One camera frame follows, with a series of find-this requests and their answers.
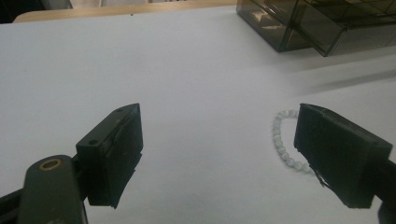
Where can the dark transparent drawer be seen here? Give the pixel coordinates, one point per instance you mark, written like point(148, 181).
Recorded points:
point(342, 28)

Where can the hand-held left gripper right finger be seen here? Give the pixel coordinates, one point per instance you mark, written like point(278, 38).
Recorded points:
point(339, 152)

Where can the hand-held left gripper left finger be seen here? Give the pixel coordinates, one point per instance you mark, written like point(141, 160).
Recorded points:
point(115, 149)

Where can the dark transparent drawer box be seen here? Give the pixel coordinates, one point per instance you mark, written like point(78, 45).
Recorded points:
point(274, 25)

